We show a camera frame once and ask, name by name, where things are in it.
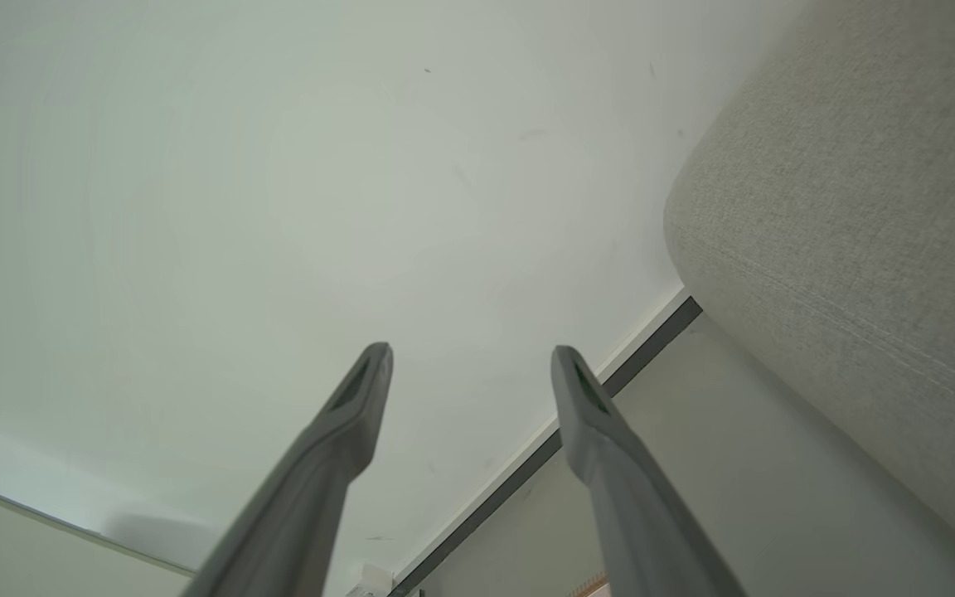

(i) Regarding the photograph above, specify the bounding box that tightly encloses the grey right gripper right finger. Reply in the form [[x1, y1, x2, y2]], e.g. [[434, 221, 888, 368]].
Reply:
[[550, 346, 748, 597]]

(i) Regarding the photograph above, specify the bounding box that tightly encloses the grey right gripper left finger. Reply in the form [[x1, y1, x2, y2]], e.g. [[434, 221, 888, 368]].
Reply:
[[182, 342, 395, 597]]

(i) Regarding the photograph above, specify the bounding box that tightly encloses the beige partition panel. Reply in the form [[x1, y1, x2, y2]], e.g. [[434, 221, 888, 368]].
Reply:
[[0, 473, 196, 597]]

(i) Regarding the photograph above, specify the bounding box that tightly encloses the light grey fabric sofa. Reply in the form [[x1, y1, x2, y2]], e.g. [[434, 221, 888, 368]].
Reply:
[[664, 0, 955, 573]]

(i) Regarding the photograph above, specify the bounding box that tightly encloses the white wall outlet box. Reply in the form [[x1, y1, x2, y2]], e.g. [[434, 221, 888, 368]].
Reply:
[[347, 564, 395, 597]]

